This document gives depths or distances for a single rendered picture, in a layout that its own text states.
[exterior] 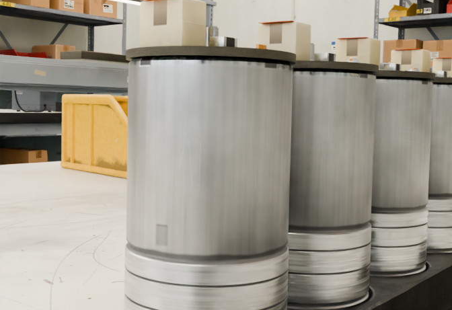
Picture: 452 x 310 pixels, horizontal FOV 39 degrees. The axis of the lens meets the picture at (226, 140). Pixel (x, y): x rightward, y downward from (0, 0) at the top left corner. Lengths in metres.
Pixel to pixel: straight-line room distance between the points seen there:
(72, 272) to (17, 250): 0.04
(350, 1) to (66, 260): 5.40
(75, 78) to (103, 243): 2.62
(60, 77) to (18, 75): 0.20
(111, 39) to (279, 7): 1.54
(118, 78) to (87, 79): 0.18
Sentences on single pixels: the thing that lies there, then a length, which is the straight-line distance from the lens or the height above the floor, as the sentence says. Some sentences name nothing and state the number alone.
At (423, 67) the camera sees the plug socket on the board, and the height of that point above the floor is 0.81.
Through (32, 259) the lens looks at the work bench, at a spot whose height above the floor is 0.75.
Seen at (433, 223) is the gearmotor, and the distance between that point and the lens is 0.16.
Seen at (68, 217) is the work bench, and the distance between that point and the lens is 0.31.
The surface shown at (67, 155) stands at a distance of 0.53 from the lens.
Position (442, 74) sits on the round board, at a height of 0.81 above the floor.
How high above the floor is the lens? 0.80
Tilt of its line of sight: 3 degrees down
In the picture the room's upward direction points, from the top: 1 degrees clockwise
